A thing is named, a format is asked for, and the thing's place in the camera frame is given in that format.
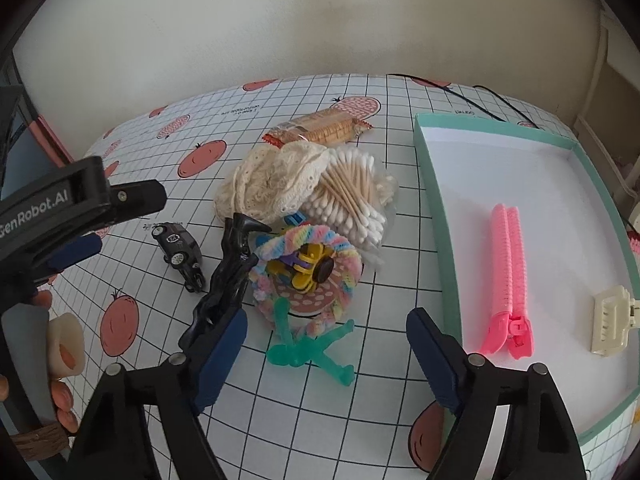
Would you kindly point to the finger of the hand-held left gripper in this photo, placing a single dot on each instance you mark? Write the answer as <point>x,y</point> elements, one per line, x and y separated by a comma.
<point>75,252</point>
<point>137,199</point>

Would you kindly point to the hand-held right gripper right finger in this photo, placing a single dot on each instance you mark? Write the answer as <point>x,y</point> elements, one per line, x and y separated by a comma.
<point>435,360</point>

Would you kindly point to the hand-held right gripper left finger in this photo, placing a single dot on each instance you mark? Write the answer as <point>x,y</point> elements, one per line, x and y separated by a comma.
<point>220,355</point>

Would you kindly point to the black plastic toy figure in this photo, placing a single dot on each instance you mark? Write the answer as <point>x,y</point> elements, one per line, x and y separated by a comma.
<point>227,275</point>

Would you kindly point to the bunch of colourful clips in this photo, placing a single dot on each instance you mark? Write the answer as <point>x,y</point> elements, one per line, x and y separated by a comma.
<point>302,260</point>

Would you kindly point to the cream lace cloth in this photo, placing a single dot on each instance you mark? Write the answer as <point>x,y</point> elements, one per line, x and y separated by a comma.
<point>270,182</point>

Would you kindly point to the teal cardboard box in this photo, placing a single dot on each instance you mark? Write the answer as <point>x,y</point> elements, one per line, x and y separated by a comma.
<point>500,170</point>

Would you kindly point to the person's left hand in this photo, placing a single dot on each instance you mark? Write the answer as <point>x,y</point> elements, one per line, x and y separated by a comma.
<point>62,400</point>

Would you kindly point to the black toy car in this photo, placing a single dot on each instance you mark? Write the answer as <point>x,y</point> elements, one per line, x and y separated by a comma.
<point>177,250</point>

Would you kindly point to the pink edged panel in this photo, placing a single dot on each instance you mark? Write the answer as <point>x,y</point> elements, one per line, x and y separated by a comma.
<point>50,140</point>

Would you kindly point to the green translucent toy figure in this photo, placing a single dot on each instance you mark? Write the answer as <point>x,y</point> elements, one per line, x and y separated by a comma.
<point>292,355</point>

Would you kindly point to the cream rubber finger guard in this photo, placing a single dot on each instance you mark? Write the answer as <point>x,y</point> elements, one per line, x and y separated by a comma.
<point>67,332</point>

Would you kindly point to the grid tablecloth with tomato print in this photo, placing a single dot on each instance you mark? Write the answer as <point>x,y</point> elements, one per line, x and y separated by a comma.
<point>310,425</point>

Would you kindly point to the pink zipper-shaped clip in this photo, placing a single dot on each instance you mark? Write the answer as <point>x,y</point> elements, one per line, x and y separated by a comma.
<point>507,260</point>

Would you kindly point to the rainbow fuzzy scrunchie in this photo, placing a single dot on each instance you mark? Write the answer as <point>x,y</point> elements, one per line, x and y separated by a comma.
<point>280,242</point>

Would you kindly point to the blue plastic clip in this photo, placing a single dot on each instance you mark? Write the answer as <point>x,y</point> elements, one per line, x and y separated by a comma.
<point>294,219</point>

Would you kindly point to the pack of cotton swabs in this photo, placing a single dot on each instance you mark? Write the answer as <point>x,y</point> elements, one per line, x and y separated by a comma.
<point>350,210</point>

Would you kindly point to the cream hair claw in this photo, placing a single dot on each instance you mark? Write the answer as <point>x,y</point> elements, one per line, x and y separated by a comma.
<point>610,325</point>

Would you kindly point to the rice cracker packet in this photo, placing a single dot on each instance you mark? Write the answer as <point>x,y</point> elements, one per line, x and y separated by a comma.
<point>320,129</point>

